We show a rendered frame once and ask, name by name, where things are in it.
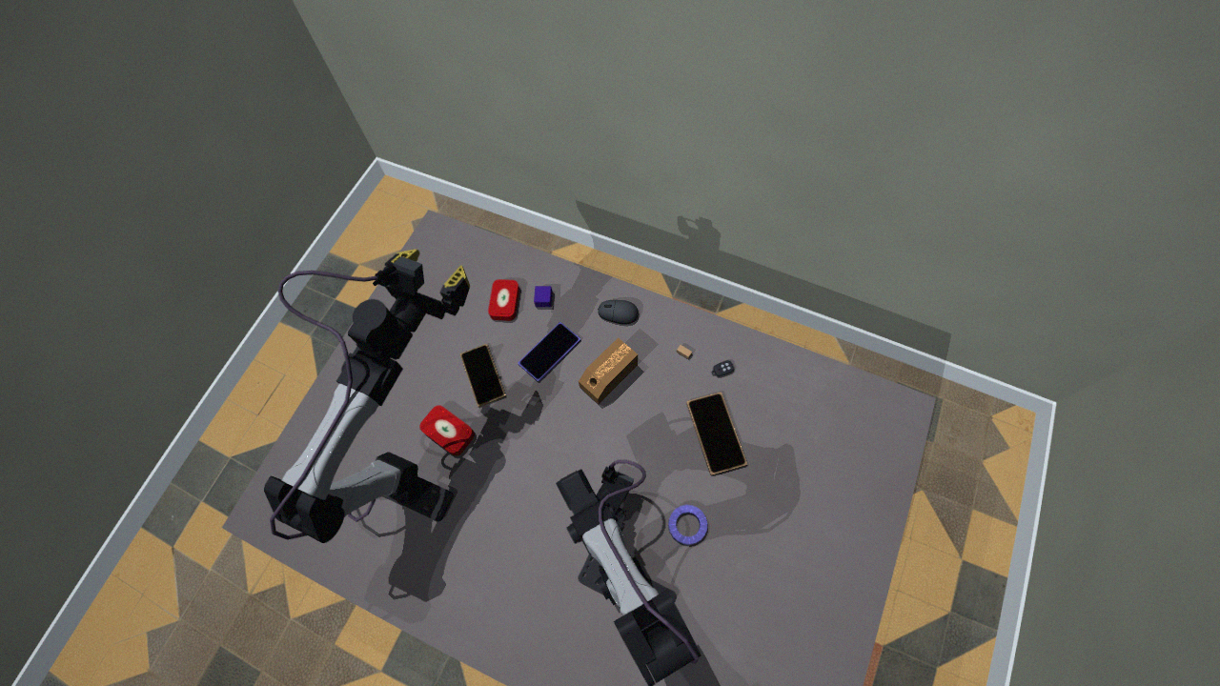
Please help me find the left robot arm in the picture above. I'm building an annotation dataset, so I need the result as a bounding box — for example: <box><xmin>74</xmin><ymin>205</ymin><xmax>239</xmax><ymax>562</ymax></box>
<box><xmin>264</xmin><ymin>256</ymin><xmax>454</xmax><ymax>543</ymax></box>

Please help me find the dark grey computer mouse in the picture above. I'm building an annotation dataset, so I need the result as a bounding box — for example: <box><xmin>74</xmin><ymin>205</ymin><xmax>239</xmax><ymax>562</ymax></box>
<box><xmin>598</xmin><ymin>300</ymin><xmax>638</xmax><ymax>323</ymax></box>

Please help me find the blue-purple ring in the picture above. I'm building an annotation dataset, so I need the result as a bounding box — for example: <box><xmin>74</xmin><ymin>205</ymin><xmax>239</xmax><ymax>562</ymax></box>
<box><xmin>669</xmin><ymin>505</ymin><xmax>708</xmax><ymax>544</ymax></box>

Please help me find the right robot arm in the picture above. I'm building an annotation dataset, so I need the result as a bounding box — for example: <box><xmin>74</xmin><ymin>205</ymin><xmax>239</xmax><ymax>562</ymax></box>
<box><xmin>556</xmin><ymin>468</ymin><xmax>702</xmax><ymax>686</ymax></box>

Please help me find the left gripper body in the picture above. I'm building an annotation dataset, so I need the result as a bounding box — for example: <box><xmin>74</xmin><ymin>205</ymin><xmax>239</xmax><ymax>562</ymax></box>
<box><xmin>386</xmin><ymin>277</ymin><xmax>468</xmax><ymax>333</ymax></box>

